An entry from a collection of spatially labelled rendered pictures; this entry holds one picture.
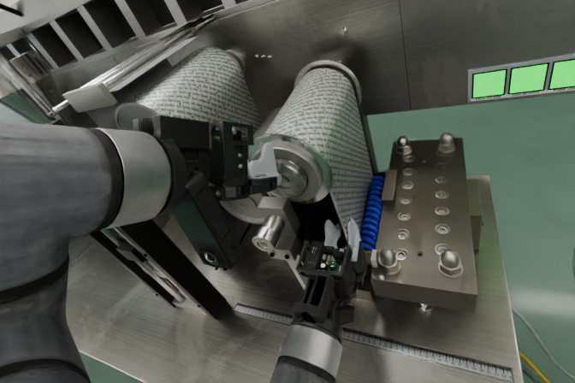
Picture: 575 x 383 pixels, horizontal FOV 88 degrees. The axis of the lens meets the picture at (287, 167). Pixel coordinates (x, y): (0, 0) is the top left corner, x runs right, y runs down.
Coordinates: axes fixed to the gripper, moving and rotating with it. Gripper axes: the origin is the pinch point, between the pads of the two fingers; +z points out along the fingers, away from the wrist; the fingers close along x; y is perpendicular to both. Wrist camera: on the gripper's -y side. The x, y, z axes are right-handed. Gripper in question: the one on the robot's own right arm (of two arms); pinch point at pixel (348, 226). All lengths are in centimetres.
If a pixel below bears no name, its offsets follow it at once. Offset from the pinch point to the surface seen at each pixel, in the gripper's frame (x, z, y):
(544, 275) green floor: -54, 63, -109
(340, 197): -0.2, 0.1, 7.9
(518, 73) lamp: -28.4, 29.4, 11.0
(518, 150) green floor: -58, 154, -109
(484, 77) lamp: -23.2, 29.4, 11.1
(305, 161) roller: 1.4, -3.4, 19.0
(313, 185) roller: 1.7, -3.4, 14.2
